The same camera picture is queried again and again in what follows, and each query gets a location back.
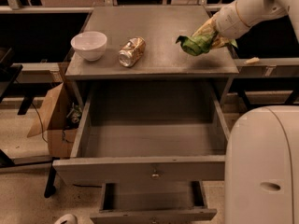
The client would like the small foam scrap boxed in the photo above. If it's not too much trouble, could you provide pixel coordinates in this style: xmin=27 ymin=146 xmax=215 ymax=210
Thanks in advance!
xmin=244 ymin=57 xmax=260 ymax=64

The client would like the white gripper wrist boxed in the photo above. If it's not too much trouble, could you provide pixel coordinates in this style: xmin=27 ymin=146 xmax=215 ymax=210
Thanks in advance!
xmin=192 ymin=1 xmax=249 ymax=49

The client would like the white ceramic bowl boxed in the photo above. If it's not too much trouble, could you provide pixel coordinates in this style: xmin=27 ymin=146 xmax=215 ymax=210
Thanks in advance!
xmin=71 ymin=31 xmax=107 ymax=61

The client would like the trash in cardboard box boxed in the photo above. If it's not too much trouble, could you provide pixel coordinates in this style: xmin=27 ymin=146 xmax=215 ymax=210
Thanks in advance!
xmin=65 ymin=104 xmax=82 ymax=130

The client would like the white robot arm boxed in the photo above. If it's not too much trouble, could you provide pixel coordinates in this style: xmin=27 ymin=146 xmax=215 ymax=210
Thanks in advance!
xmin=190 ymin=0 xmax=299 ymax=224

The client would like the brown cardboard box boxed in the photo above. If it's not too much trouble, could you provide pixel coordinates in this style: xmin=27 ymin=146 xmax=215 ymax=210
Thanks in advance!
xmin=26 ymin=63 xmax=82 ymax=159

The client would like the crushed gold soda can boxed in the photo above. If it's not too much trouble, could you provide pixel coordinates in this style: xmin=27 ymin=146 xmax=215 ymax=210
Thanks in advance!
xmin=119 ymin=37 xmax=146 ymax=67

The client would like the open grey top drawer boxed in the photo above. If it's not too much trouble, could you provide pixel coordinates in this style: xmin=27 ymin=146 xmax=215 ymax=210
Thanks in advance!
xmin=54 ymin=80 xmax=229 ymax=185

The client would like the black table leg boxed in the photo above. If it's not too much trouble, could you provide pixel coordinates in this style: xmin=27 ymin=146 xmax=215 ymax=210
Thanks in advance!
xmin=0 ymin=149 xmax=56 ymax=198

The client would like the round metal drawer knob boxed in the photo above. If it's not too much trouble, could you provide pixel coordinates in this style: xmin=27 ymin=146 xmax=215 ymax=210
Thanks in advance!
xmin=151 ymin=170 xmax=160 ymax=180

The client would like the green rice chip bag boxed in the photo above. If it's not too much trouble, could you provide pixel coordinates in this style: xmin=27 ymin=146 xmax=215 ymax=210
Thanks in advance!
xmin=176 ymin=35 xmax=237 ymax=56

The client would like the grey cabinet counter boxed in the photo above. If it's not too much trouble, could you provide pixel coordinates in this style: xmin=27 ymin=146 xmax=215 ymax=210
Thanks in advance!
xmin=66 ymin=6 xmax=238 ymax=80

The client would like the open grey drawer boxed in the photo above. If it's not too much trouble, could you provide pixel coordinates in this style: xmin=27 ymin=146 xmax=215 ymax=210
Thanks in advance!
xmin=90 ymin=181 xmax=217 ymax=224
xmin=54 ymin=80 xmax=229 ymax=185

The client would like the white shoe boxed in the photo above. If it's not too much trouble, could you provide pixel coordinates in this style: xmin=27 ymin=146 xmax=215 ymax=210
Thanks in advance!
xmin=54 ymin=214 xmax=78 ymax=224

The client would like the open grey lower drawer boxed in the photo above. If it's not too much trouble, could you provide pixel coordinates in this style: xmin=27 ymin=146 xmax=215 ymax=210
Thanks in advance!
xmin=90 ymin=181 xmax=217 ymax=224

